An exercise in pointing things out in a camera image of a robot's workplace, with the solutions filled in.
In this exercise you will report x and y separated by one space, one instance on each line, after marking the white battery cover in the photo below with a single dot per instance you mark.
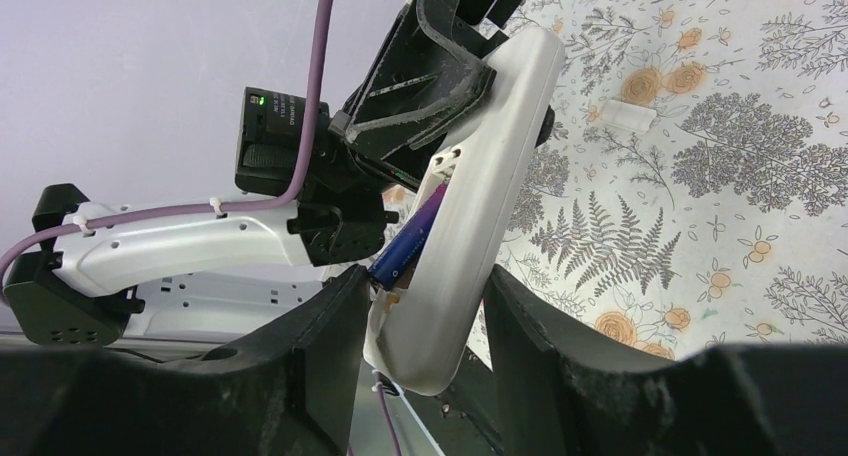
629 117

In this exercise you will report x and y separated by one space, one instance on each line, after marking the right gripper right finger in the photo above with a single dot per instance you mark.
564 388

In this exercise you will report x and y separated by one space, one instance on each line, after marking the purple blue battery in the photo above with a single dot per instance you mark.
399 254

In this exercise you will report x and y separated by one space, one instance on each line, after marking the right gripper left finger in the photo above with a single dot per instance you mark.
286 388

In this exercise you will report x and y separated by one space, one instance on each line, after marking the white remote control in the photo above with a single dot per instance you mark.
416 334

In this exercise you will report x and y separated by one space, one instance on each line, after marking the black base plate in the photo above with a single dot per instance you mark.
464 418

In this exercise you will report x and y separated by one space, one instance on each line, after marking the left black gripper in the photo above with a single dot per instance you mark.
371 142

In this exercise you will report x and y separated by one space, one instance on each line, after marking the floral table mat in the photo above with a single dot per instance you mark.
727 221

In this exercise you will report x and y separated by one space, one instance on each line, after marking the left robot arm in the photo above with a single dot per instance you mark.
420 171

